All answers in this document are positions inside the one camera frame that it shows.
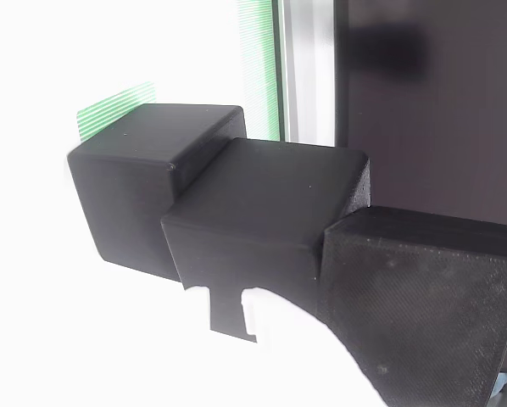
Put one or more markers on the black cube with white scuff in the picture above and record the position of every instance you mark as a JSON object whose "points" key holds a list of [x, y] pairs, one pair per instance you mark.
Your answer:
{"points": [[257, 212]]}

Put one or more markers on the dark panel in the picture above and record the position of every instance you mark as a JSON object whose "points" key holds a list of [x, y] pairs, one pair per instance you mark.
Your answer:
{"points": [[448, 148]]}

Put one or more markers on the grey metal frame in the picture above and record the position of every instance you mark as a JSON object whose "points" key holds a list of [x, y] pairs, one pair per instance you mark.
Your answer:
{"points": [[308, 63]]}

